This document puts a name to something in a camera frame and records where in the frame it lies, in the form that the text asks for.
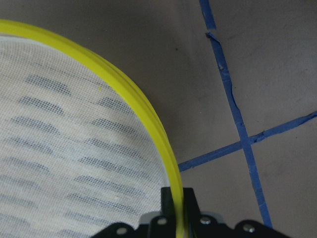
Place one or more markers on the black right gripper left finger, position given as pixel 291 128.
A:
pixel 167 203

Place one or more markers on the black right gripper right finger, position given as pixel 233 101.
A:
pixel 191 208

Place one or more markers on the yellow steamer layer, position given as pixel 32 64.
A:
pixel 81 147

